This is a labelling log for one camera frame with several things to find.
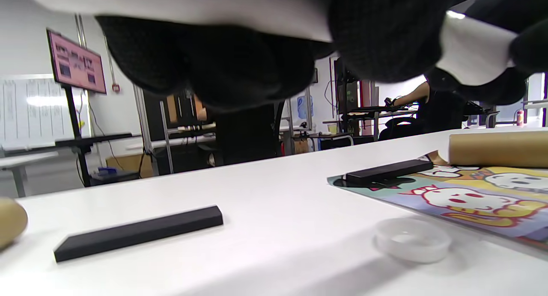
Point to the person's left hand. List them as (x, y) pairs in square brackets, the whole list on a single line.
[(235, 69)]

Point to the person's right hand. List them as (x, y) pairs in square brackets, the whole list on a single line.
[(531, 9)]

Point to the white cartoon print poster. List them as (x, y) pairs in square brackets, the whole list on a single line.
[(214, 5)]

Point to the brown cardboard mailing tube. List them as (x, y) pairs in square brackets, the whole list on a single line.
[(10, 221), (501, 148)]

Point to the black bar weight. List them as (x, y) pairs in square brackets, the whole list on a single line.
[(137, 232), (389, 172)]

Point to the colourful cartoon panel poster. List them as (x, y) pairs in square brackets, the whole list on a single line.
[(471, 202)]

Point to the black wheeled computer stand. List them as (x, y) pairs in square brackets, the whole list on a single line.
[(248, 133)]

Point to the red fire extinguisher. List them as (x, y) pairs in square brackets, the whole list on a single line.
[(519, 117)]

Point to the brown cardboard box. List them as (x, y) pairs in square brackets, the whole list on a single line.
[(128, 165)]

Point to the small blue object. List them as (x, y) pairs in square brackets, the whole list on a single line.
[(107, 170)]

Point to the black office chair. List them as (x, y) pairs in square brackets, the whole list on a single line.
[(402, 127)]

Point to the whiteboard with table chart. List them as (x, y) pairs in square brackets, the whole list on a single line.
[(34, 112)]

